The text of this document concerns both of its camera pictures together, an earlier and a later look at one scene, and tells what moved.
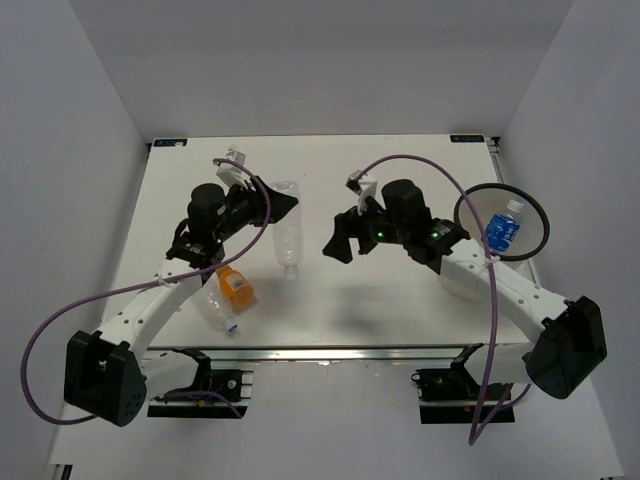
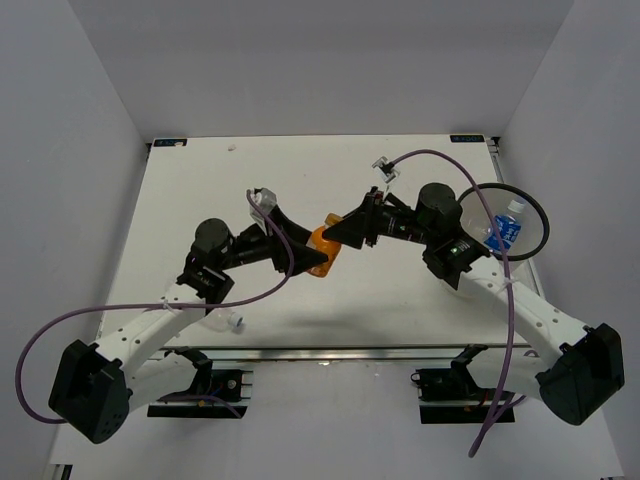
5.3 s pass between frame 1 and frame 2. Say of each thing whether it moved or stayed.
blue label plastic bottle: stayed
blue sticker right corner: stayed
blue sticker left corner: stayed
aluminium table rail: stayed
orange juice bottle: moved
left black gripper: moved
